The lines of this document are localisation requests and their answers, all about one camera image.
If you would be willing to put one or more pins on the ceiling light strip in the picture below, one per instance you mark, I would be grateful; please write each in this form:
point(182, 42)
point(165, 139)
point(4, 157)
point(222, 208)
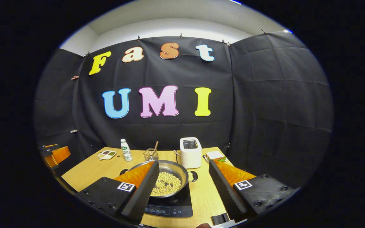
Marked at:
point(287, 31)

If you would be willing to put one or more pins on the pink clothespin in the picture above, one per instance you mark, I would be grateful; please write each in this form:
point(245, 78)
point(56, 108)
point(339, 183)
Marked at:
point(74, 77)

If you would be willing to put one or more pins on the sandwich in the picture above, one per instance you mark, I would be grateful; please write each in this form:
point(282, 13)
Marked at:
point(214, 155)

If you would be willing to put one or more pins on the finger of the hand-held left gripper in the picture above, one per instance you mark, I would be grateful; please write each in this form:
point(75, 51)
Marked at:
point(50, 161)
point(61, 155)

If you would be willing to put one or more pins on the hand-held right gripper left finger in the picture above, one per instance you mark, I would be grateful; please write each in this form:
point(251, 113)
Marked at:
point(143, 194)

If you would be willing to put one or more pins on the white divided bean dish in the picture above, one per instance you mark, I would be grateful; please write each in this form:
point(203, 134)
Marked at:
point(106, 155)

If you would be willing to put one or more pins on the white drink bottle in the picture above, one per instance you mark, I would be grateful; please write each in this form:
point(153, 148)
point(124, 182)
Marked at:
point(126, 153)

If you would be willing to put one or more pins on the black induction cooktop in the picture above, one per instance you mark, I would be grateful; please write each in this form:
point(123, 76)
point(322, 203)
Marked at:
point(179, 204)

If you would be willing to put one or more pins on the white toaster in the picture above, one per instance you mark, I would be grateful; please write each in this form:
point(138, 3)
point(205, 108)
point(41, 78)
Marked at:
point(190, 158)

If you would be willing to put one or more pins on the black backdrop cloth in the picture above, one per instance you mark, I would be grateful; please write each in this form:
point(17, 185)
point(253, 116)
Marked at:
point(265, 110)

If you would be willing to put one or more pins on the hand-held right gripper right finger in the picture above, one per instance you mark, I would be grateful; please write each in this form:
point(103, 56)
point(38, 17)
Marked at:
point(225, 194)

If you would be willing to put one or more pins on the pile of yellow soybeans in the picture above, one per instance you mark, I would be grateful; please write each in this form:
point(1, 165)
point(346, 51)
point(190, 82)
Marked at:
point(168, 183)

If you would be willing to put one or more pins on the stainless steel pot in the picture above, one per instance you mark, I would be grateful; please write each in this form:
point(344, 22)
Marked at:
point(176, 169)

